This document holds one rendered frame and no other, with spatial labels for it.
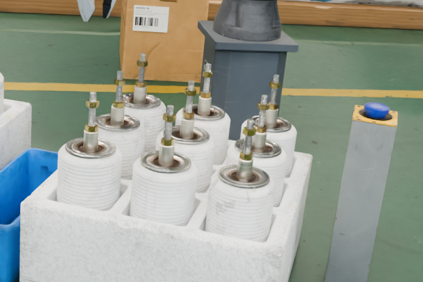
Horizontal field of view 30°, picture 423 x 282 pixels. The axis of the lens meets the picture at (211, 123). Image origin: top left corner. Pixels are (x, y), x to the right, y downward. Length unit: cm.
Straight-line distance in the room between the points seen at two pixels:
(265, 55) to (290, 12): 153
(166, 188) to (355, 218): 35
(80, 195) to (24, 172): 35
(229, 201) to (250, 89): 64
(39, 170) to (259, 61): 53
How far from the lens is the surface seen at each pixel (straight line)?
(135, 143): 128
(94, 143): 119
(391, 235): 162
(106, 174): 117
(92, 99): 117
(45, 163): 153
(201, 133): 128
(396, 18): 342
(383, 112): 128
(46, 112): 205
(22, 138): 157
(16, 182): 150
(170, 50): 233
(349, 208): 132
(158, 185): 113
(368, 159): 128
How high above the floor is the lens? 72
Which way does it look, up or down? 21 degrees down
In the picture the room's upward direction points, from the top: 6 degrees clockwise
